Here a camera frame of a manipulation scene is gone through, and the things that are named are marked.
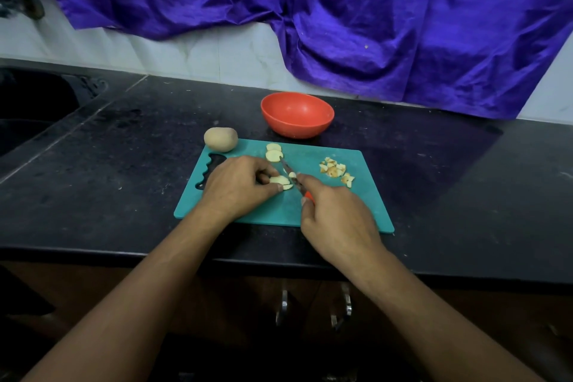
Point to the dark kitchen sink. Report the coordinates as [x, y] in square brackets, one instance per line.
[36, 109]

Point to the orange bowl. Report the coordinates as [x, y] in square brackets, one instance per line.
[297, 115]

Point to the whole brown potato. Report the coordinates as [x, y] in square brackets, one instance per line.
[221, 139]

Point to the purple cloth curtain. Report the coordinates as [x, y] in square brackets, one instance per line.
[403, 10]

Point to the teal plastic cutting board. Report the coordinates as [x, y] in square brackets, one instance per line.
[372, 207]

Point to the pile of diced apple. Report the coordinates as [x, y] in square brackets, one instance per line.
[333, 169]

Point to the person's left forearm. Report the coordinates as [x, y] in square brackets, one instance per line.
[116, 314]

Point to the person's right hand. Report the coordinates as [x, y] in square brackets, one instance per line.
[340, 221]

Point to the person's left hand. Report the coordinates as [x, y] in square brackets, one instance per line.
[234, 189]

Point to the person's right forearm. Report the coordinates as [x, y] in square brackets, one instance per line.
[448, 323]

